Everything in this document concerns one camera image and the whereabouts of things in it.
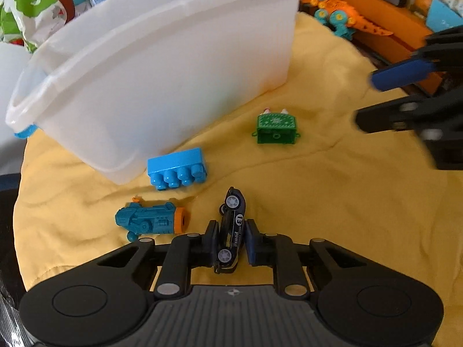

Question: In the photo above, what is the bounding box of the green toy chest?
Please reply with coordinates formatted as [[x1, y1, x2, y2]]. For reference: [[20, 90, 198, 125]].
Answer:
[[252, 108, 302, 145]]

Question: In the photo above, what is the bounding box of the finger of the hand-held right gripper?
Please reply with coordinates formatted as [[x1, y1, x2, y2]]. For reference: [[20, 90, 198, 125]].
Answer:
[[354, 96, 433, 136], [368, 60, 436, 92]]

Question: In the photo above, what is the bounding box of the teal toy cannon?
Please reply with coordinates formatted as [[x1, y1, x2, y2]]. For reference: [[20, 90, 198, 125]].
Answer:
[[115, 197, 189, 243]]

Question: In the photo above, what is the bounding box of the orange box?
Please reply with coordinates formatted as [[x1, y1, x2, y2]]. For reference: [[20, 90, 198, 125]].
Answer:
[[315, 0, 449, 96]]

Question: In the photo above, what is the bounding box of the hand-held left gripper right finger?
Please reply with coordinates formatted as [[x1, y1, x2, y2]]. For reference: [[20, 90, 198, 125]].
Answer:
[[245, 219, 360, 295]]

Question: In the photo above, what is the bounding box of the blue building block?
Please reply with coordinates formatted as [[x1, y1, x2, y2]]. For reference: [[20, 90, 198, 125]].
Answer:
[[146, 147, 208, 191]]

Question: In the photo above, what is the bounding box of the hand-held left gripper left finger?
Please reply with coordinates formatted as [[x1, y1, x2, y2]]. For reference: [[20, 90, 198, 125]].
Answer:
[[98, 220, 220, 294]]

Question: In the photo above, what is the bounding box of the yellow cloth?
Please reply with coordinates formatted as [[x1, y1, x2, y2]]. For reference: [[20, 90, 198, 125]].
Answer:
[[12, 11, 463, 347]]

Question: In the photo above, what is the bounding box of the white plastic storage bin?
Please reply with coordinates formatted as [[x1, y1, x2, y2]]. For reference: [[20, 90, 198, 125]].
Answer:
[[5, 0, 315, 186]]

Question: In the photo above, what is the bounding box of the green and white plastic bag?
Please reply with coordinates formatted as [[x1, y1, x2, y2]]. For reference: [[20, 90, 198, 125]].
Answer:
[[0, 0, 75, 53]]

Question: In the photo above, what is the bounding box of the light blue box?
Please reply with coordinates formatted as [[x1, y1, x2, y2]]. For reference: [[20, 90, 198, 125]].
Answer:
[[427, 0, 463, 31]]

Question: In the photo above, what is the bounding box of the blue plastic toy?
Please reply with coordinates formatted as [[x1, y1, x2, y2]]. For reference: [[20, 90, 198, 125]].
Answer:
[[14, 125, 38, 140]]

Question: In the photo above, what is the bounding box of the black toy car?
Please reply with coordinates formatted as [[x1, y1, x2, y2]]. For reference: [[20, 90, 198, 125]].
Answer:
[[213, 187, 248, 274]]

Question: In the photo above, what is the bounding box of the orange and teal toy dinosaur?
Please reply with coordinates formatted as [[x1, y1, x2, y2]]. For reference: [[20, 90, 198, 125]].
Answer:
[[314, 0, 394, 40]]

